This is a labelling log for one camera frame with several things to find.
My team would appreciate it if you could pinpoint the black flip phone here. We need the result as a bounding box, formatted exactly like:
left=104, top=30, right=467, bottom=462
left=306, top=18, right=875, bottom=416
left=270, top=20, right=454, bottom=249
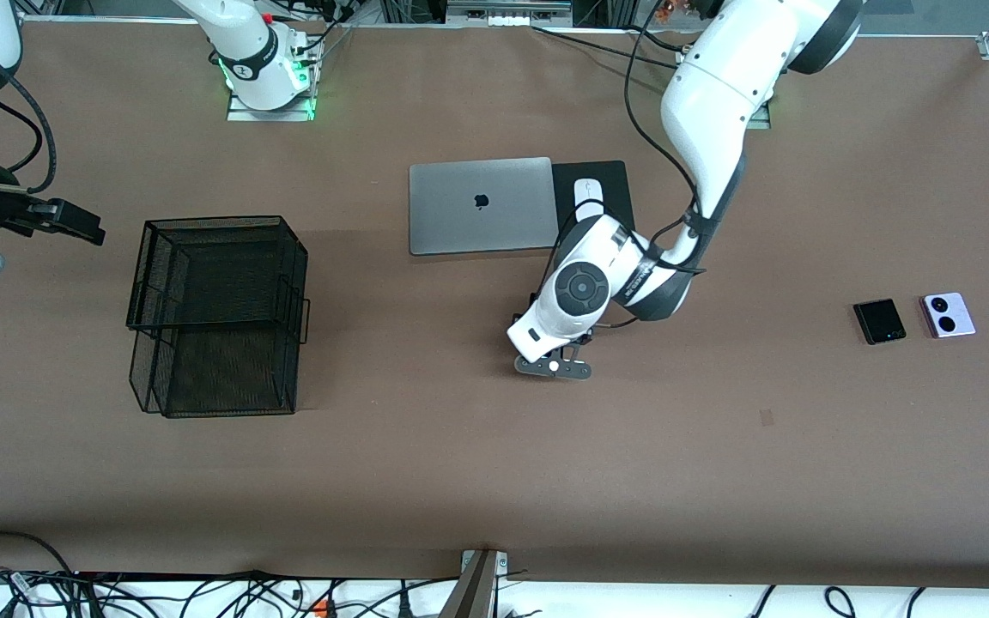
left=853, top=298, right=907, bottom=346

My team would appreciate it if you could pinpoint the lavender flip phone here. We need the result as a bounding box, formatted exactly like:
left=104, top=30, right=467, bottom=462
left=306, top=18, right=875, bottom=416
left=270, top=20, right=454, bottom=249
left=921, top=292, right=977, bottom=339

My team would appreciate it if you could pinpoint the white computer mouse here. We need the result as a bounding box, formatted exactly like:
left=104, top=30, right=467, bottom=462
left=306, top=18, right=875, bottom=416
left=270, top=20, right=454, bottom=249
left=574, top=178, right=605, bottom=220

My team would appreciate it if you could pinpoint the black mouse pad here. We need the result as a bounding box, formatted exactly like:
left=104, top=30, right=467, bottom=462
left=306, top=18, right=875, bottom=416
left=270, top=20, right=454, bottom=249
left=552, top=161, right=638, bottom=250

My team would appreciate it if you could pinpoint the silver closed laptop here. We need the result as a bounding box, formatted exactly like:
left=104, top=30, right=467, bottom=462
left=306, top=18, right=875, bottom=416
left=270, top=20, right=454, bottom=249
left=409, top=157, right=561, bottom=257

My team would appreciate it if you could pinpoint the black mesh two-tier tray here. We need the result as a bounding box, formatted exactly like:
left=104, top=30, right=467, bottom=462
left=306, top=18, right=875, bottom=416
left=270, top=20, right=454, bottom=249
left=125, top=215, right=311, bottom=419

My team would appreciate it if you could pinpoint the silver power strip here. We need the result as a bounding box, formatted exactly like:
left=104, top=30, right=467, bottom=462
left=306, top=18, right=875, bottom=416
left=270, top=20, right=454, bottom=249
left=446, top=0, right=573, bottom=28

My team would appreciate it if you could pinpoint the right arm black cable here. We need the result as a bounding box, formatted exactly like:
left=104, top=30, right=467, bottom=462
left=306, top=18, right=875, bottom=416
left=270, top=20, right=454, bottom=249
left=0, top=51, right=58, bottom=194

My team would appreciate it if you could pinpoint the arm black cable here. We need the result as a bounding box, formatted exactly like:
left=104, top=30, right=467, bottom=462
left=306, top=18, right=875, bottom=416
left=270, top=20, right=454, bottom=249
left=0, top=51, right=58, bottom=194
left=537, top=0, right=710, bottom=331

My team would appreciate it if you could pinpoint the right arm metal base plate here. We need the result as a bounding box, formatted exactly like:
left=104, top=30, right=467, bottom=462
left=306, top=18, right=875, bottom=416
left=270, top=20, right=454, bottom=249
left=227, top=51, right=317, bottom=122

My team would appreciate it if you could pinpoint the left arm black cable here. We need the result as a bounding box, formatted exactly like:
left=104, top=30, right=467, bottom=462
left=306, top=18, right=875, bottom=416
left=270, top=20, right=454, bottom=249
left=537, top=0, right=710, bottom=331

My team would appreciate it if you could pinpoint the grey metal camera mount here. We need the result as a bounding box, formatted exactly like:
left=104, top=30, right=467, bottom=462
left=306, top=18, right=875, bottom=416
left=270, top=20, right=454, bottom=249
left=439, top=549, right=510, bottom=618

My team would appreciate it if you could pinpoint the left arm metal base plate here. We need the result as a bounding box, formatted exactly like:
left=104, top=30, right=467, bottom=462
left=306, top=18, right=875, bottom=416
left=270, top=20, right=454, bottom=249
left=677, top=47, right=772, bottom=130

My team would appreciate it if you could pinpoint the long black table cable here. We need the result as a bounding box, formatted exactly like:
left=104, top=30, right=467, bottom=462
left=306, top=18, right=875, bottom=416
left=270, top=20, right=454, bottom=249
left=533, top=26, right=684, bottom=68

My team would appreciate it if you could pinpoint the grey arched floor cable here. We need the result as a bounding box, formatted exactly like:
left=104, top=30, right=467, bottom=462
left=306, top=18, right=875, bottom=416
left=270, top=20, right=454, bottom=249
left=0, top=530, right=75, bottom=574

